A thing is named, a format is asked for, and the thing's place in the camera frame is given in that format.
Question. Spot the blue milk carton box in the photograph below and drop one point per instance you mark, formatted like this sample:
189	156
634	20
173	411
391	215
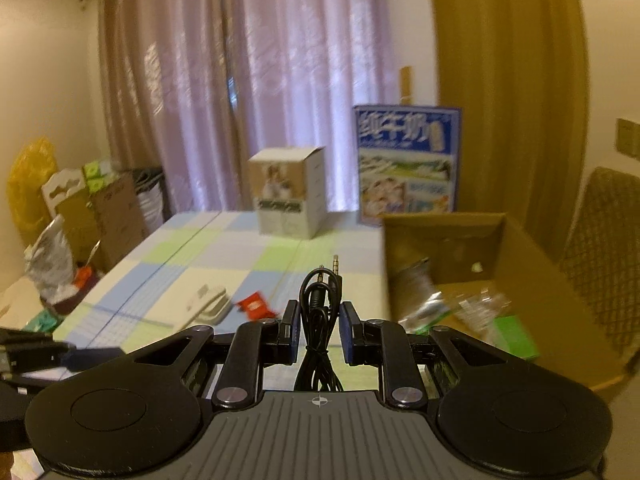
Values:
407	165

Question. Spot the crumpled white plastic bag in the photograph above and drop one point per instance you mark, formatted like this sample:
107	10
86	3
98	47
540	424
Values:
47	260

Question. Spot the brown cardboard box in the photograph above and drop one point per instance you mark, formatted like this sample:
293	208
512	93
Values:
550	280

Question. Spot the striped white bag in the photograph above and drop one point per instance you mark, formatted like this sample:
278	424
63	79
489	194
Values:
149	205

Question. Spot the checked tablecloth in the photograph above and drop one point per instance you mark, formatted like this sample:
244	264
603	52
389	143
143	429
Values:
225	250

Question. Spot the red snack packet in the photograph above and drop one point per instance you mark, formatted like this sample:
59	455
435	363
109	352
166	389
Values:
256	306

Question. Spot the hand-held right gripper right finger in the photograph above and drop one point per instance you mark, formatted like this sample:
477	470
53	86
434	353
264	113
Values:
346	332

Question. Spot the pink curtain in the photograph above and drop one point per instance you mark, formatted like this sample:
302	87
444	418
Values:
250	75

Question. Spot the yellow curtain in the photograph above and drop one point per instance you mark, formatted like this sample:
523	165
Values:
505	85

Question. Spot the white power adapter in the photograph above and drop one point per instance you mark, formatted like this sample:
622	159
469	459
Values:
207	302

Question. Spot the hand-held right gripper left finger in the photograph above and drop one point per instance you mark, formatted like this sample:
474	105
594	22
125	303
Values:
295	330

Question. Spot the brown cardboard carton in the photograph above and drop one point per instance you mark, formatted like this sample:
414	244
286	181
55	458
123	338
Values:
117	220

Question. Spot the small green box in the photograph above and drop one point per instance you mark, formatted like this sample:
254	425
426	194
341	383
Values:
99	174

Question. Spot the yellow plastic bag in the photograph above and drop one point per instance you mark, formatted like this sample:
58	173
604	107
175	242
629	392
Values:
30	180

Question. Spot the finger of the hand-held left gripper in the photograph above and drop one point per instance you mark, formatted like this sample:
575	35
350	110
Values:
95	355

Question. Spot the patterned chair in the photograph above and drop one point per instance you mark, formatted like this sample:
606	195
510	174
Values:
600	230

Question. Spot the wooden stick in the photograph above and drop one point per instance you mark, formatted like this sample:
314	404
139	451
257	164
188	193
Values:
407	85

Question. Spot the white product box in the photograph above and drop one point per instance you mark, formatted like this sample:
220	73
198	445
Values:
287	195

